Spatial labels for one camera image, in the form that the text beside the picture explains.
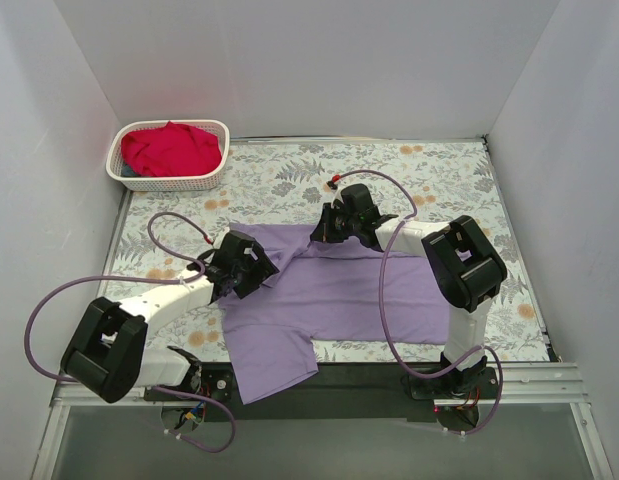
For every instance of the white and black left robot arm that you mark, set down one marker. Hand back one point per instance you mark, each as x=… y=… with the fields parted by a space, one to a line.
x=108 y=352

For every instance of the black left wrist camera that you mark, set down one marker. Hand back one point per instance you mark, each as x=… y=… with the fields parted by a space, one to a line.
x=237 y=249

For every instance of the aluminium front frame rail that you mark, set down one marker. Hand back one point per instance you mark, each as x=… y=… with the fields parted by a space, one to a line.
x=523 y=382

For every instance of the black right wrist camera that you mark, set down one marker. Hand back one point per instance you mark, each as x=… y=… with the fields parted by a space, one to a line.
x=357 y=200

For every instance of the white plastic basket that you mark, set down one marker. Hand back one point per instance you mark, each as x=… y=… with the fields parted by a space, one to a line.
x=209 y=181

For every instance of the red t shirt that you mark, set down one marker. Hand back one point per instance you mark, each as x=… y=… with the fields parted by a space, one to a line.
x=172 y=150

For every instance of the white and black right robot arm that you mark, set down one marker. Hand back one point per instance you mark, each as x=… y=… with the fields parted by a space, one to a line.
x=467 y=269

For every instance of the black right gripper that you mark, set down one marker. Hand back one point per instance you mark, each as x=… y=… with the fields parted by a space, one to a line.
x=324 y=226

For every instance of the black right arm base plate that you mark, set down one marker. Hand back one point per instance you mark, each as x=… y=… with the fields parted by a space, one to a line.
x=429 y=385

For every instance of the teal cloth in basket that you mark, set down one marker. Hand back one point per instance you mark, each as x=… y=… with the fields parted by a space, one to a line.
x=128 y=172

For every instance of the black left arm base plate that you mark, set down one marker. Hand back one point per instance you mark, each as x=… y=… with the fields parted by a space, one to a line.
x=212 y=380

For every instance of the purple t shirt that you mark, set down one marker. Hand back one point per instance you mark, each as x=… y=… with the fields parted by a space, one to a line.
x=326 y=292

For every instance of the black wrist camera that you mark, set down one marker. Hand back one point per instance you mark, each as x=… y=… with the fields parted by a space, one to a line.
x=237 y=249
x=357 y=200

